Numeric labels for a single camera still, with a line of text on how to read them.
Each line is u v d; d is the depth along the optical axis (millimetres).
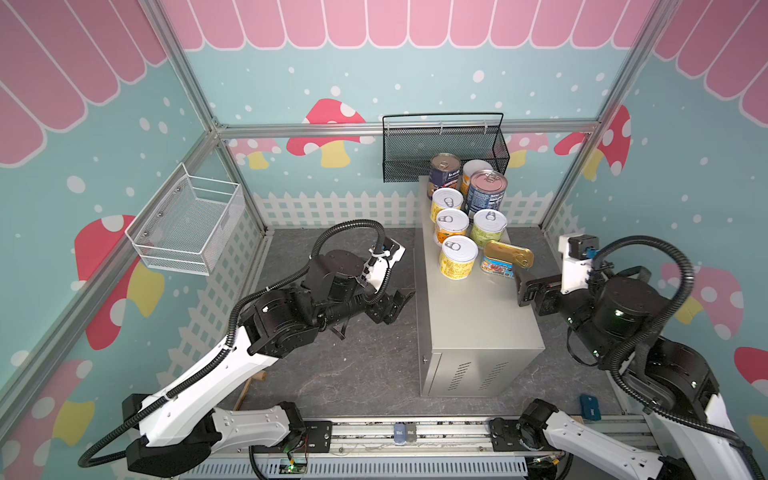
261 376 827
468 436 758
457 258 601
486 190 657
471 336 642
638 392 359
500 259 609
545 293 459
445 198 712
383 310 492
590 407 758
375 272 472
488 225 657
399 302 505
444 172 712
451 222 663
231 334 382
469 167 751
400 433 744
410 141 920
